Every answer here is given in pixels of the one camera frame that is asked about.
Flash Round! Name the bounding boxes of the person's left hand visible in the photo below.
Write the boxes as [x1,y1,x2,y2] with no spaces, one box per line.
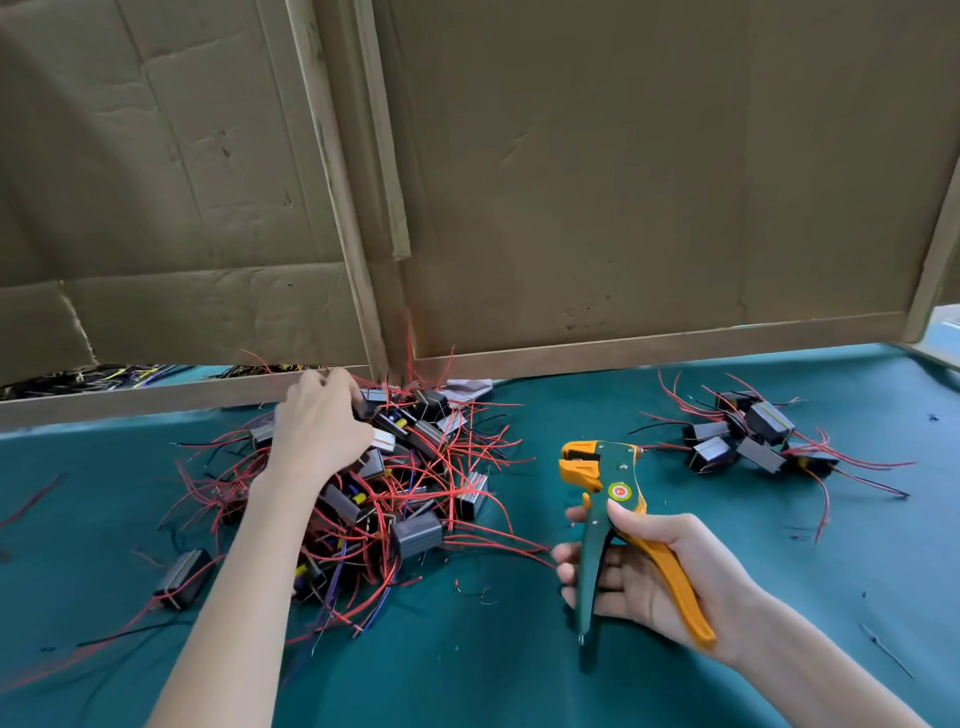
[264,367,377,500]

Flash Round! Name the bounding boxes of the person's right hand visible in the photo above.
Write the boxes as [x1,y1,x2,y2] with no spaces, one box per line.
[552,499,762,651]

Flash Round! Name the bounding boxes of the pile of wired transformers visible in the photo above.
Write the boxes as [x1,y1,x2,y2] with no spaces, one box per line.
[630,367,917,542]
[0,322,557,692]

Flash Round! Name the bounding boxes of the orange green wire strippers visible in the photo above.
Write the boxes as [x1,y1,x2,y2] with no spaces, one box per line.
[559,439,719,650]

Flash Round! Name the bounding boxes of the person's right forearm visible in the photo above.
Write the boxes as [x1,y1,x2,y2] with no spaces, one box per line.
[727,592,932,728]

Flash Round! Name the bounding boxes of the person's left forearm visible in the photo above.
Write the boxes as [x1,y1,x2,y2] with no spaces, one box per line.
[145,472,327,728]

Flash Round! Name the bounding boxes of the thin wooden strip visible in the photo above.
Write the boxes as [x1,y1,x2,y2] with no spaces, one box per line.
[352,0,414,264]

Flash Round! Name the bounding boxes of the creased brown cardboard panel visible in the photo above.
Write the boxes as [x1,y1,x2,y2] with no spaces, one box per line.
[0,0,374,384]

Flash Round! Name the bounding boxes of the flat grey board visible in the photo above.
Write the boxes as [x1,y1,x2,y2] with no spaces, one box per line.
[907,307,960,369]

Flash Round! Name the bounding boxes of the smooth brown cardboard panel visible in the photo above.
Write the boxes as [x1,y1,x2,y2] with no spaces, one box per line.
[382,0,960,359]

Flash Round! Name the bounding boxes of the short wooden bottom rail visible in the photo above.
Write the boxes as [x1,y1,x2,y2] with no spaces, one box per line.
[0,370,377,437]

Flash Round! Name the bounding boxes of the long wooden bottom rail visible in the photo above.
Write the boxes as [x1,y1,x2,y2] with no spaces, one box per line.
[412,312,909,384]

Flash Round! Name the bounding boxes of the heap of black cables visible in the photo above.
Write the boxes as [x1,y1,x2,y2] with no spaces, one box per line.
[0,363,324,404]

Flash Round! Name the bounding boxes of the wide wooden post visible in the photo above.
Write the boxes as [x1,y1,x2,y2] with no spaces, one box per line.
[285,0,392,377]

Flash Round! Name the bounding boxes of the wooden corner post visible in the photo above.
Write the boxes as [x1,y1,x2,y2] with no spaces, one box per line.
[900,165,960,344]

